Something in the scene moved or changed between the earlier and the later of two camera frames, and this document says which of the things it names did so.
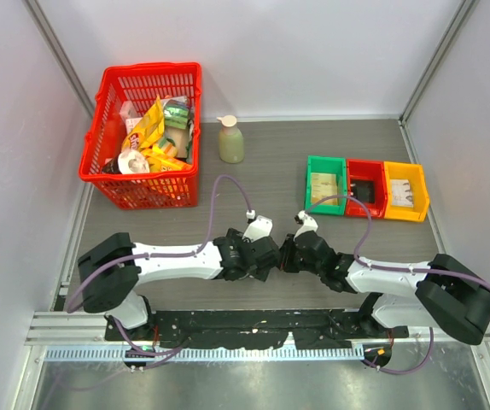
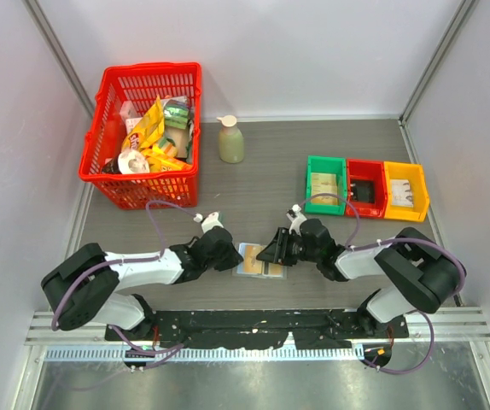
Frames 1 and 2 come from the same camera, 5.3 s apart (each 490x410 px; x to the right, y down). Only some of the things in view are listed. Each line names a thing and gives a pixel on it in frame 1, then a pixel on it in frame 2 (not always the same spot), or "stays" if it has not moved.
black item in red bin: (364, 190) stays
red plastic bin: (366, 180) stays
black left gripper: (236, 236) → (233, 259)
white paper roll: (131, 161) stays
